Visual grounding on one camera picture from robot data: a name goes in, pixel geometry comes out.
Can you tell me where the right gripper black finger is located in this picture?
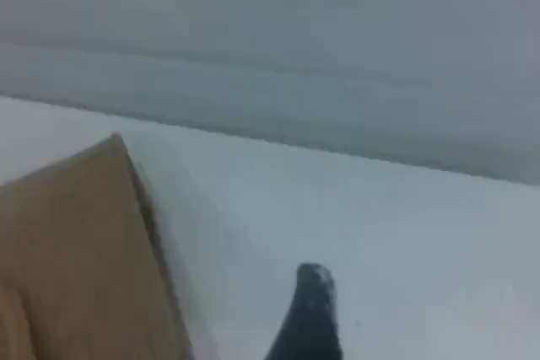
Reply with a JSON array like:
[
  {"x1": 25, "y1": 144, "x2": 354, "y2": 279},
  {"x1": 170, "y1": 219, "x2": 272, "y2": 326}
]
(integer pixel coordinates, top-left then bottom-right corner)
[{"x1": 262, "y1": 262, "x2": 345, "y2": 360}]

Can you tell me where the brown jute tote bag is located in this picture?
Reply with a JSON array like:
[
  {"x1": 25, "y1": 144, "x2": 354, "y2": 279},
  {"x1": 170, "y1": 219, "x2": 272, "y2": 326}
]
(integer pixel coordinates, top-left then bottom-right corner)
[{"x1": 0, "y1": 132, "x2": 196, "y2": 360}]

